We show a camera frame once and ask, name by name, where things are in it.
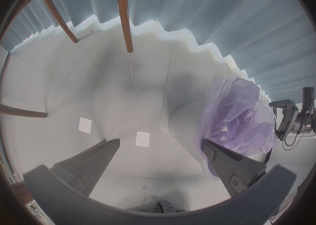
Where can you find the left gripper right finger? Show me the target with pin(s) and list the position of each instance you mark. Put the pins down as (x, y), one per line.
(229, 167)

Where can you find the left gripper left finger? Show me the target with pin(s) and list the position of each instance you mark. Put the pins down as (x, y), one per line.
(93, 164)

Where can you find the white trash bin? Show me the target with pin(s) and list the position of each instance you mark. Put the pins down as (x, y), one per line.
(185, 132)

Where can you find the purple plastic bag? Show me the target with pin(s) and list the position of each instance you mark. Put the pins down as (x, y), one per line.
(234, 110)

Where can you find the white cushioned wooden chair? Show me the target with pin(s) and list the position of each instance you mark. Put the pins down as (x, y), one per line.
(123, 9)

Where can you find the pale blue curtain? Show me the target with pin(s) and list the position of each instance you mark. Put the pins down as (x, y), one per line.
(197, 1)

